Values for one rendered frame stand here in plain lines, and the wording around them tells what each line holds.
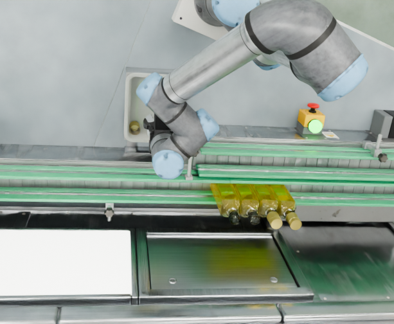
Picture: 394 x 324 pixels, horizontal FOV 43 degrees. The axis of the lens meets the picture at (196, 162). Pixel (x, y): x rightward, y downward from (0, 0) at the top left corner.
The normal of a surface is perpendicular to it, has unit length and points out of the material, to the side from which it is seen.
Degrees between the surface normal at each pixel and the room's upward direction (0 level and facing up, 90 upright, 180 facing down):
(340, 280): 91
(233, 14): 9
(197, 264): 90
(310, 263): 90
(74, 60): 0
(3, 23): 0
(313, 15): 34
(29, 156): 90
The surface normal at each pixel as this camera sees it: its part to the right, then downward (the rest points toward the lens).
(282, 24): -0.43, 0.18
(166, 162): 0.14, 0.40
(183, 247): 0.09, -0.92
